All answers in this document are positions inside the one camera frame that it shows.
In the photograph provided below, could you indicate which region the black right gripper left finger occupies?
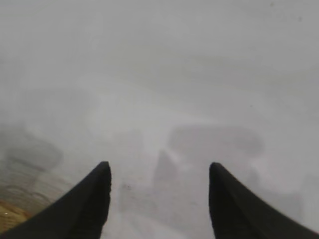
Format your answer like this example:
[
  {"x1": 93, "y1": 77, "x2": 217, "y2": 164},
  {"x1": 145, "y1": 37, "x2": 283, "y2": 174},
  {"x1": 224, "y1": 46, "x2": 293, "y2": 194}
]
[{"x1": 0, "y1": 161, "x2": 112, "y2": 239}]

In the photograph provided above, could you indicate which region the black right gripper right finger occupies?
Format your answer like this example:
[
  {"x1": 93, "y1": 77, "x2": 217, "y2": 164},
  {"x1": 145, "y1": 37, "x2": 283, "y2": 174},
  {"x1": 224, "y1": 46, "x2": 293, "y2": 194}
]
[{"x1": 208, "y1": 162, "x2": 319, "y2": 239}]

